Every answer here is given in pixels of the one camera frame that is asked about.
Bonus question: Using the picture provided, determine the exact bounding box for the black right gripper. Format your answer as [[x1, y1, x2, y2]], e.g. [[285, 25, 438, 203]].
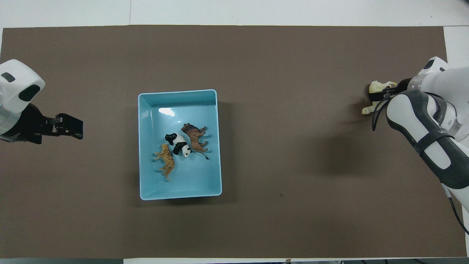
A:
[[368, 78, 413, 102]]

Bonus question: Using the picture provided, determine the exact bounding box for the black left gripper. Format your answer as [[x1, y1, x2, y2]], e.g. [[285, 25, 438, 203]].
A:
[[0, 104, 84, 144]]

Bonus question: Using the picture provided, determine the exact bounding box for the cream llama toy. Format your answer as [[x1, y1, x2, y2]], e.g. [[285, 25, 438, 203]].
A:
[[361, 81, 398, 115]]

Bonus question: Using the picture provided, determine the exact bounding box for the orange striped tiger toy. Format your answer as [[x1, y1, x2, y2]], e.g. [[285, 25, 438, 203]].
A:
[[153, 143, 176, 181]]

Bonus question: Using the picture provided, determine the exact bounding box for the black and white panda toy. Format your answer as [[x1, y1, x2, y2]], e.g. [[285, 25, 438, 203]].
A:
[[164, 133, 193, 159]]

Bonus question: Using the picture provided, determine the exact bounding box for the brown lion toy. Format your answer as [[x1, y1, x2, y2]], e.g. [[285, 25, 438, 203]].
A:
[[181, 123, 210, 161]]

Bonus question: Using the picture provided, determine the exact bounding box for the light blue storage box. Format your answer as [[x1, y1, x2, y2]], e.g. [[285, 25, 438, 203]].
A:
[[138, 89, 223, 201]]

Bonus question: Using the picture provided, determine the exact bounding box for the brown table mat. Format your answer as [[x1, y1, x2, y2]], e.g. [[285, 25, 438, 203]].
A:
[[0, 25, 468, 259]]

